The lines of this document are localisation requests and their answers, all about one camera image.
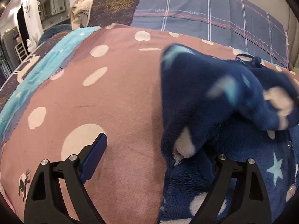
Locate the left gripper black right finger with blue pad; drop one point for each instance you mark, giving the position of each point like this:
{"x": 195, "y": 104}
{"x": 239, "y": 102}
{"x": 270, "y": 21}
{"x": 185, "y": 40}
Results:
{"x": 249, "y": 203}

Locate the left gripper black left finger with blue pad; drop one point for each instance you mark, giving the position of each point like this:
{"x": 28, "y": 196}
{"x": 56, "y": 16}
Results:
{"x": 57, "y": 193}

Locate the navy fleece star pajama top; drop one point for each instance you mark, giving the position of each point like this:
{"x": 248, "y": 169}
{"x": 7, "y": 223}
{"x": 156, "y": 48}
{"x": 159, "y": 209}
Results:
{"x": 239, "y": 108}

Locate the pink polka dot bedsheet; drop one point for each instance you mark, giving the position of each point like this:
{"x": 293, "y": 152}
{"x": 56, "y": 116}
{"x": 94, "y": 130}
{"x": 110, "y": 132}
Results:
{"x": 111, "y": 84}

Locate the turquoise dark patterned blanket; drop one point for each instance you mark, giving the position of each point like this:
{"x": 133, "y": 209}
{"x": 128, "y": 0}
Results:
{"x": 40, "y": 72}

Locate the beige crumpled cloth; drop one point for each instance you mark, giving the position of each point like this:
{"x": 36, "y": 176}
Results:
{"x": 79, "y": 13}

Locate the blue plaid pillow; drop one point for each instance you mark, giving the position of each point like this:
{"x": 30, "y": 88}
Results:
{"x": 238, "y": 24}

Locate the dark tree print pillow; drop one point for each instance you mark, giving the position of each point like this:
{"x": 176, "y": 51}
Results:
{"x": 106, "y": 12}

